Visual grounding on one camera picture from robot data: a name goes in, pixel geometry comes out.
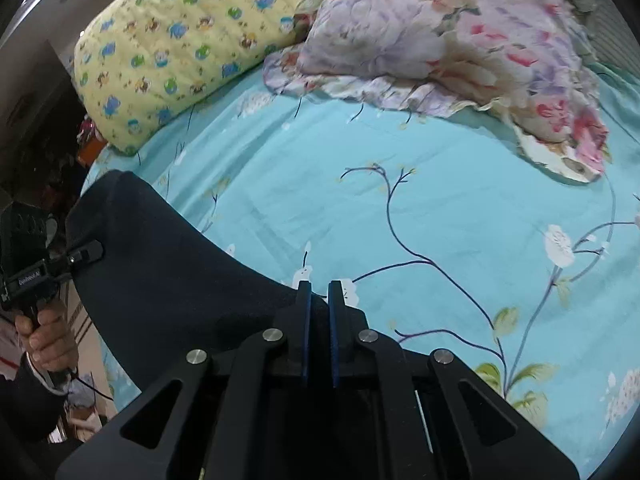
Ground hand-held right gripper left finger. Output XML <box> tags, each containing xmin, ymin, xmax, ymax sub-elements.
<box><xmin>55</xmin><ymin>280</ymin><xmax>313</xmax><ymax>480</ymax></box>

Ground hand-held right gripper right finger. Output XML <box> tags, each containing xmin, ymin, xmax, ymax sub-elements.
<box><xmin>327</xmin><ymin>280</ymin><xmax>581</xmax><ymax>480</ymax></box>

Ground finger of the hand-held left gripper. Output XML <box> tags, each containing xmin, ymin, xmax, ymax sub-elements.
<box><xmin>47</xmin><ymin>241</ymin><xmax>106</xmax><ymax>281</ymax></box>

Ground dark navy pants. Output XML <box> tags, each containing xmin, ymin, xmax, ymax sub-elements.
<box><xmin>65</xmin><ymin>170</ymin><xmax>431</xmax><ymax>421</ymax></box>

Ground person's left forearm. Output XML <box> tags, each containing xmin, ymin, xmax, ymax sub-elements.
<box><xmin>0</xmin><ymin>352</ymin><xmax>68</xmax><ymax>443</ymax></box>

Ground person's left hand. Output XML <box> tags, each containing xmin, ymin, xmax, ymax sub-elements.
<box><xmin>14</xmin><ymin>305</ymin><xmax>81</xmax><ymax>376</ymax></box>

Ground turquoise floral bed sheet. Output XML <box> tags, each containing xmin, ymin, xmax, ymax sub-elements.
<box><xmin>80</xmin><ymin>60</ymin><xmax>640</xmax><ymax>480</ymax></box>

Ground yellow cartoon print pillow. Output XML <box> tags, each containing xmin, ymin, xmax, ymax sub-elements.
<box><xmin>72</xmin><ymin>0</ymin><xmax>331</xmax><ymax>157</ymax></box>

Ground floral quilt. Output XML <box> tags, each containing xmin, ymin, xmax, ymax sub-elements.
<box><xmin>262</xmin><ymin>0</ymin><xmax>613</xmax><ymax>185</ymax></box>

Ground black cable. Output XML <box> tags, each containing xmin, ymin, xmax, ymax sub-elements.
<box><xmin>70</xmin><ymin>372</ymin><xmax>116</xmax><ymax>403</ymax></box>

